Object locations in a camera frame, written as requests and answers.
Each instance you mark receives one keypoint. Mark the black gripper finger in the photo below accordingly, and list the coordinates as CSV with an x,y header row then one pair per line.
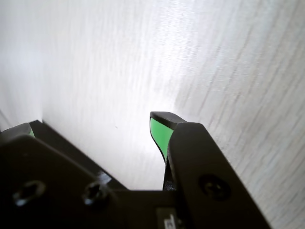
x,y
47,181

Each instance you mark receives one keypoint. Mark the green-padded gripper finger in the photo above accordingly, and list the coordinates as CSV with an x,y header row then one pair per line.
x,y
195,155

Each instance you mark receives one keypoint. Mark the black open box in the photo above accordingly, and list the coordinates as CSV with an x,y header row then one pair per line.
x,y
71,152

